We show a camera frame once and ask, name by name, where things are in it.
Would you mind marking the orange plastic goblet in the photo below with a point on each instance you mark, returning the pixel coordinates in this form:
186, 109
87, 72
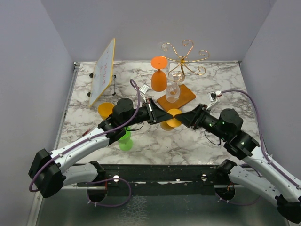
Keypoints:
159, 79

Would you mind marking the yellow plastic goblet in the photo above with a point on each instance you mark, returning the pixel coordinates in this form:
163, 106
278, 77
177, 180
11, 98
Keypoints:
171, 123
105, 109

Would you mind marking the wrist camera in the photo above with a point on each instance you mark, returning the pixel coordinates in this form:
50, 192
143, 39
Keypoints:
143, 90
214, 99

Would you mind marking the green plastic goblet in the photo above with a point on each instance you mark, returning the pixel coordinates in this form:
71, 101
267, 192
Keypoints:
125, 142

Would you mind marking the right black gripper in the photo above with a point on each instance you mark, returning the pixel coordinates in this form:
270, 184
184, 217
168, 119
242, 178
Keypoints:
193, 118

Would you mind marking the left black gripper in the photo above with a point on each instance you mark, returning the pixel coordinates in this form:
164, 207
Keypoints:
155, 113

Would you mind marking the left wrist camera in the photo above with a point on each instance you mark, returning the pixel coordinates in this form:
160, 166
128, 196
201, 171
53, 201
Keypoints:
143, 90

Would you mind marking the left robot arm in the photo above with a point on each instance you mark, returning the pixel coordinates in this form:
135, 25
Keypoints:
50, 171

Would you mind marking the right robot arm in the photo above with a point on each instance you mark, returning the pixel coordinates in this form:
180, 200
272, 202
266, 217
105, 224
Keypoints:
276, 185

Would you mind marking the small whiteboard on easel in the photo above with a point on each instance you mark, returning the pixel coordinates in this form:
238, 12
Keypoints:
102, 73

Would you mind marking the clear wine glass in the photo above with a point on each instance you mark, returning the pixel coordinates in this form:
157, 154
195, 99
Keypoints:
175, 79
164, 46

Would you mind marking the black mounting rail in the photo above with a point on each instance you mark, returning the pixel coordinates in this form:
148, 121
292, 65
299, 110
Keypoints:
156, 180

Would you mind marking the gold wire glass rack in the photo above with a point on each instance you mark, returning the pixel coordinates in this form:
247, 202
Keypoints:
182, 63

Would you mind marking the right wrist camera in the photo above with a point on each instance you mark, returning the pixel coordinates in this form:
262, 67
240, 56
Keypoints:
214, 99

